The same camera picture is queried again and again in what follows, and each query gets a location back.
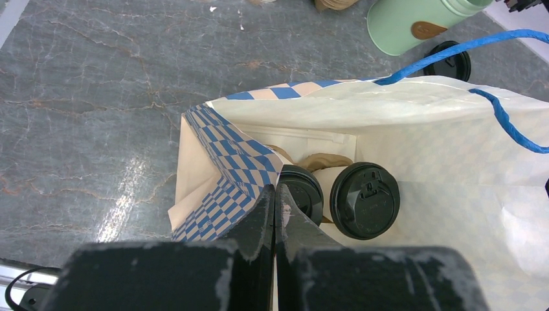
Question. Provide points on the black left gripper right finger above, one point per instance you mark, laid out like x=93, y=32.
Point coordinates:
x=317, y=273

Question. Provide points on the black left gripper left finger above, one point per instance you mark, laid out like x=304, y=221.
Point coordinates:
x=233, y=272

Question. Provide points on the black plastic cup lid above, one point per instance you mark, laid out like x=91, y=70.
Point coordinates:
x=305, y=190

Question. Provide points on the brown cup carrier tray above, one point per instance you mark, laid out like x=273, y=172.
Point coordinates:
x=313, y=162

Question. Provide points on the checkered paper takeout bag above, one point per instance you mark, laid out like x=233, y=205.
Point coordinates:
x=471, y=163

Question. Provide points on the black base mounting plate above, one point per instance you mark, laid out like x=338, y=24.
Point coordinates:
x=33, y=297

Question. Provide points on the black spare cup lid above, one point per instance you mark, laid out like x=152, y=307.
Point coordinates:
x=457, y=66

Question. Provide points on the green straw holder cup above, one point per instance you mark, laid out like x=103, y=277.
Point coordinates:
x=396, y=26

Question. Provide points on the brown cardboard cup carrier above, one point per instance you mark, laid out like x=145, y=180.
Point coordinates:
x=338, y=5

